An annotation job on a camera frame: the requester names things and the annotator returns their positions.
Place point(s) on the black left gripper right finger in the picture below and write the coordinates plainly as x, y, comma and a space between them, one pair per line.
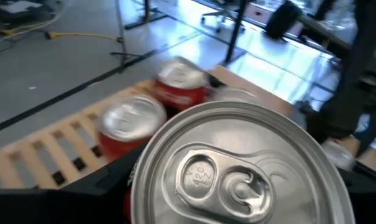
371, 205

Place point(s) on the office chair wheel base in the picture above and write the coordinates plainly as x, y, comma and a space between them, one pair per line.
222, 15

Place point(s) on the black round object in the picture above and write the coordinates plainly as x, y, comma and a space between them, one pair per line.
282, 18

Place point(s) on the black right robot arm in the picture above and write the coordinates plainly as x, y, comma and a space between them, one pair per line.
343, 115

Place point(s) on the red Coke Zero can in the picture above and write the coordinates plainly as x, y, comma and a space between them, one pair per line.
181, 93
237, 171

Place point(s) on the black desk frame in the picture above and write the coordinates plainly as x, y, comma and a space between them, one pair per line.
235, 34

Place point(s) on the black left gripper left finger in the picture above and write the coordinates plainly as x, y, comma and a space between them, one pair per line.
66, 208

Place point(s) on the black tripod stand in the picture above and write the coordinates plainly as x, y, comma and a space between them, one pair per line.
121, 46

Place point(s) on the wooden slatted shelf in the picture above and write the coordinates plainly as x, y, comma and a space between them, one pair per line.
44, 155

